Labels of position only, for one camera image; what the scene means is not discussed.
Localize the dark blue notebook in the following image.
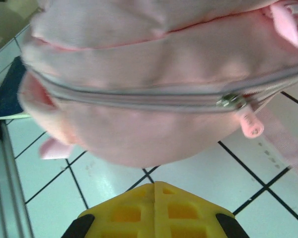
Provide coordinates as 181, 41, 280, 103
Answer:
0, 56, 32, 120

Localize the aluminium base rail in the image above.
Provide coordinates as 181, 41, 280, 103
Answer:
0, 119, 37, 238

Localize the pink student backpack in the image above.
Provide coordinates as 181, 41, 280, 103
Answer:
18, 0, 298, 174

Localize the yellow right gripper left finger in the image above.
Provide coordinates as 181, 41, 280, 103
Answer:
62, 182, 155, 238

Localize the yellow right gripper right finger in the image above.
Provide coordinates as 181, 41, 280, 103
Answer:
154, 181, 249, 238

